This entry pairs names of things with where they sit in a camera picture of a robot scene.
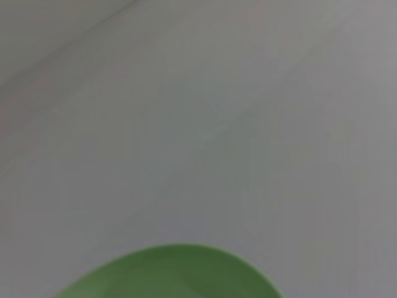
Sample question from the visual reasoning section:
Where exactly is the green plate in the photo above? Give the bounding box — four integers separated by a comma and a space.
51, 243, 285, 298

